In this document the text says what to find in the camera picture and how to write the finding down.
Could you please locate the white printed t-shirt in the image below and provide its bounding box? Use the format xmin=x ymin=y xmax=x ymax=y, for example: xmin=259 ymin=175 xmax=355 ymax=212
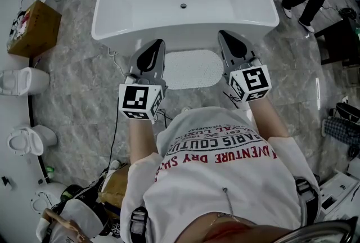
xmin=120 ymin=106 xmax=322 ymax=243

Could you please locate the dark wooden cabinet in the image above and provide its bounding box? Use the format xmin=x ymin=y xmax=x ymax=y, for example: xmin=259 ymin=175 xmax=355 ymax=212
xmin=314 ymin=17 xmax=360 ymax=66

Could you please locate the black cable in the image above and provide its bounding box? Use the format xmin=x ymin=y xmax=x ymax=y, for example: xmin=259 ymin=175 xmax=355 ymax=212
xmin=106 ymin=94 xmax=120 ymax=171

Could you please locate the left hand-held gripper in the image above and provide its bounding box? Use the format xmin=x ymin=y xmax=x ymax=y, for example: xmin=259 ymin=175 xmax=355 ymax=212
xmin=118 ymin=38 xmax=169 ymax=124

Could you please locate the person's left forearm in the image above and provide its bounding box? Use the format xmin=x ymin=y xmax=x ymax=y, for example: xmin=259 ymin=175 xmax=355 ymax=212
xmin=128 ymin=115 xmax=164 ymax=165

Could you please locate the black harness strap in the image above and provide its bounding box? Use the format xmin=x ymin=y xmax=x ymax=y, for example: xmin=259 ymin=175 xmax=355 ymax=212
xmin=129 ymin=206 xmax=149 ymax=243
xmin=293 ymin=176 xmax=321 ymax=224

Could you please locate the white and black backpack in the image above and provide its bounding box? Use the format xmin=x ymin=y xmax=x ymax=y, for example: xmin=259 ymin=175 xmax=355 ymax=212
xmin=35 ymin=184 xmax=109 ymax=243

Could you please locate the head mount rim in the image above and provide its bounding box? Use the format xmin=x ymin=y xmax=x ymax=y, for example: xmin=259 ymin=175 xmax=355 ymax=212
xmin=277 ymin=215 xmax=359 ymax=243

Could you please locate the brown paper bag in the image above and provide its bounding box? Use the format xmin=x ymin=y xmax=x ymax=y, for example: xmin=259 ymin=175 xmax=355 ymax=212
xmin=100 ymin=162 xmax=131 ymax=210

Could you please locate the person's right forearm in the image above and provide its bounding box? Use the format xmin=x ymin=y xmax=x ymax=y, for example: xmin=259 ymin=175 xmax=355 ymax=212
xmin=248 ymin=96 xmax=291 ymax=142

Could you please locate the white display platform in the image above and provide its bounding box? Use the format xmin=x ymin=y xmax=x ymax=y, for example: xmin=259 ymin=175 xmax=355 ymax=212
xmin=0 ymin=0 xmax=54 ymax=243

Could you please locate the thin silver necklace chain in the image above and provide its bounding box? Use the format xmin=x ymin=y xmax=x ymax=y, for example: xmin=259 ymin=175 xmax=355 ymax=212
xmin=222 ymin=186 xmax=242 ymax=222

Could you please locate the white cable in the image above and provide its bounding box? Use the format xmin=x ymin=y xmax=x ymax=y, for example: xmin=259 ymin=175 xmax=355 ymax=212
xmin=107 ymin=46 xmax=119 ymax=69

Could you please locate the checkered cloth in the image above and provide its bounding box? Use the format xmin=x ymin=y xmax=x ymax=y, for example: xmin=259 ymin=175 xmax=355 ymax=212
xmin=321 ymin=116 xmax=360 ymax=150

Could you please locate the brown cardboard box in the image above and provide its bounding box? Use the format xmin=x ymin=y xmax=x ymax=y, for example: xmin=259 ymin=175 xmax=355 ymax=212
xmin=6 ymin=0 xmax=62 ymax=59

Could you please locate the white bath mat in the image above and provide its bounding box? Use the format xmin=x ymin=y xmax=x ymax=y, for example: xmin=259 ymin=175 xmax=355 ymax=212
xmin=164 ymin=49 xmax=225 ymax=91

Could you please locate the white appliance box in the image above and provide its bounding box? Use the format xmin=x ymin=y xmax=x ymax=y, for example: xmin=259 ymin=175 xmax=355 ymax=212
xmin=318 ymin=169 xmax=360 ymax=212

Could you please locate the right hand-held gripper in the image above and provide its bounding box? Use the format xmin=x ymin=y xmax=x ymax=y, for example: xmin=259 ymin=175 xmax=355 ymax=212
xmin=218 ymin=30 xmax=272 ymax=103

